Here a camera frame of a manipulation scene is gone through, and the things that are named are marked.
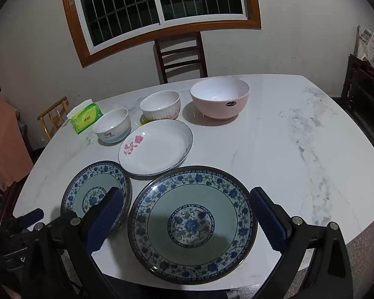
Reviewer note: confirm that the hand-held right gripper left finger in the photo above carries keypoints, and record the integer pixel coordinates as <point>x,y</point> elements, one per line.
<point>104,221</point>

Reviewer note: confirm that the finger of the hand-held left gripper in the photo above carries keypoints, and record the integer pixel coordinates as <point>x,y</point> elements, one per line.
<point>31,218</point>

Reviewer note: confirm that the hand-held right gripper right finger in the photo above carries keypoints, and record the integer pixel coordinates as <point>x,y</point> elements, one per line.
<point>269,222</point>

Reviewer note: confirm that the small blue floral plate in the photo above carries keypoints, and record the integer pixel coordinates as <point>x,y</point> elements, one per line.
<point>81,187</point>

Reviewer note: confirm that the large blue floral plate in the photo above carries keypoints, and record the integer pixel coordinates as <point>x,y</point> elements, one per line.
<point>190,199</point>

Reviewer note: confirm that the white bowl with blue band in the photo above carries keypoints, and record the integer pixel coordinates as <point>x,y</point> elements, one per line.
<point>112,132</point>

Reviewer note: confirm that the white plate with pink flower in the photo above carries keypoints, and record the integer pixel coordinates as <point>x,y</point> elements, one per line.
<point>162,146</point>

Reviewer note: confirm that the large pink bowl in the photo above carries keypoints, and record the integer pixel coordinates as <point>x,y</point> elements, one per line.
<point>219,109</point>

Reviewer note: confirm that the orange cloth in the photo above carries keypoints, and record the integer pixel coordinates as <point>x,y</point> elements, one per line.
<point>6,149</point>

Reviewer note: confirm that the green tissue pack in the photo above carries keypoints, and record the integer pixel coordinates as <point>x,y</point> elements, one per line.
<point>85,118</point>

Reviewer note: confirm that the bamboo chair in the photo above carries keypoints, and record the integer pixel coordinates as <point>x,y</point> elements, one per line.
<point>54,109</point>

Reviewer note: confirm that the ribbed white bowl with bunny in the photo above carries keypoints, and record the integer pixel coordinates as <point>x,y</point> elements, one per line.
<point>160,109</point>

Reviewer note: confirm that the dark wooden furniture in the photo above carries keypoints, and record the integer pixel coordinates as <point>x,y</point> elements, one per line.
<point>361,93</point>

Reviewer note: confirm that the dark wooden chair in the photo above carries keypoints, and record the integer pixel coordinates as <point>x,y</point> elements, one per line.
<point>178,51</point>

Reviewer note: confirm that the bags of goods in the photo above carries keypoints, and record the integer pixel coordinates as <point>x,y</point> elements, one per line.
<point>366,43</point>

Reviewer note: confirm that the wooden framed barred window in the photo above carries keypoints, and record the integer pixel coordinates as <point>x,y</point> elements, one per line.
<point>127,6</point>

